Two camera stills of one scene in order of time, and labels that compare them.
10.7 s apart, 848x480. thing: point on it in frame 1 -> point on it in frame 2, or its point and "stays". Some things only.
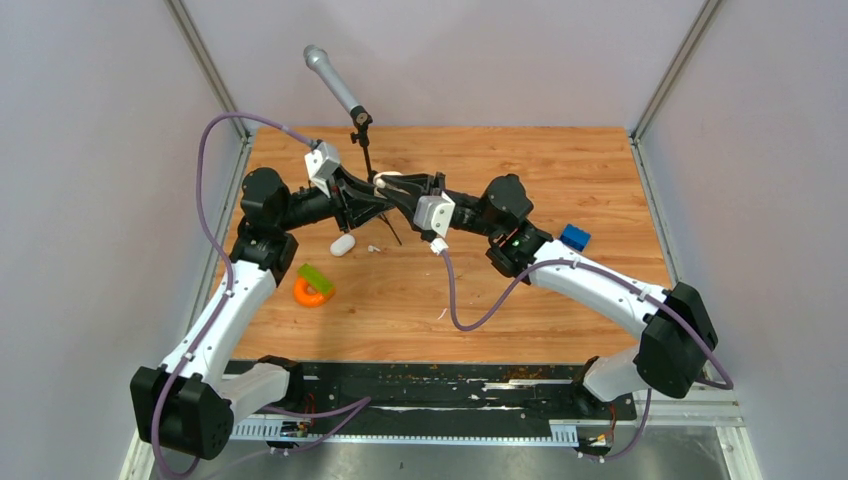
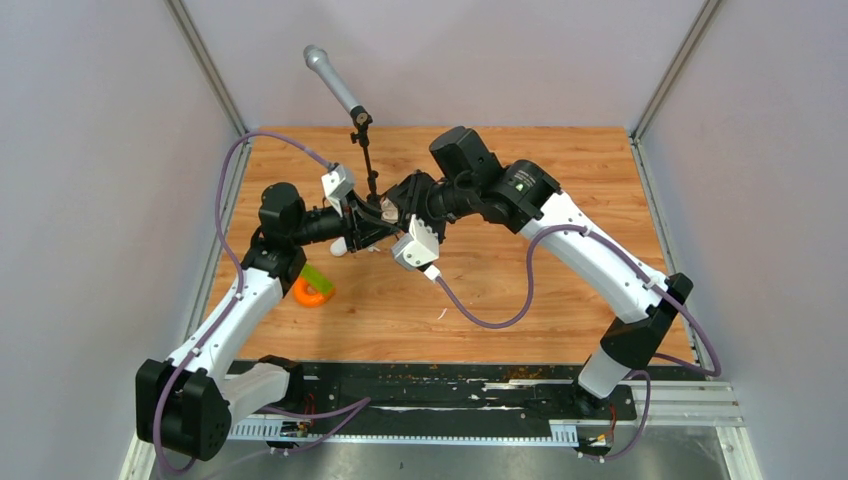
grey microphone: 317,58 stays
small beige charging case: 380,182 -> 389,211
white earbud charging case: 342,245 stays
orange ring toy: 309,299 stays
